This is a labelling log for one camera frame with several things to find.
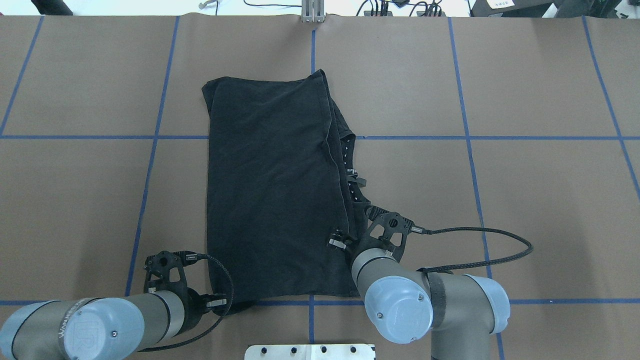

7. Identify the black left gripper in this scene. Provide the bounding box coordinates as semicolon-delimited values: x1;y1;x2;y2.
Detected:
182;287;229;331

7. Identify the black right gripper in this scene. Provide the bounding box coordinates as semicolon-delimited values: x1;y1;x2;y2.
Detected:
327;219;396;261

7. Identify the black printed t-shirt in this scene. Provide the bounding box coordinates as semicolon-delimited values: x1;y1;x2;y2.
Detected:
201;70;368;314

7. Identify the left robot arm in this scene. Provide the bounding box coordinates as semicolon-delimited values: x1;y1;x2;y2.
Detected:
1;289;233;360

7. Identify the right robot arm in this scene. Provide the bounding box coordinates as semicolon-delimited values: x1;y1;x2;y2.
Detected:
327;213;511;360

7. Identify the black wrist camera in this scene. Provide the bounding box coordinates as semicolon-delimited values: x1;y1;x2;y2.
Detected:
364;205;426;262

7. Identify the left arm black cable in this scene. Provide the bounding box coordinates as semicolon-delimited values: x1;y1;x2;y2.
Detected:
137;252;235;353

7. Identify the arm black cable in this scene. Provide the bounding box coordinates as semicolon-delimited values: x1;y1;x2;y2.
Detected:
412;226;534;275
137;252;235;353

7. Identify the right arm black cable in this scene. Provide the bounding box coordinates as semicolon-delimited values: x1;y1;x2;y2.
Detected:
412;226;534;275

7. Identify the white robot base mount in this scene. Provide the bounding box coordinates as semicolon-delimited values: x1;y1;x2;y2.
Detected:
244;343;377;360

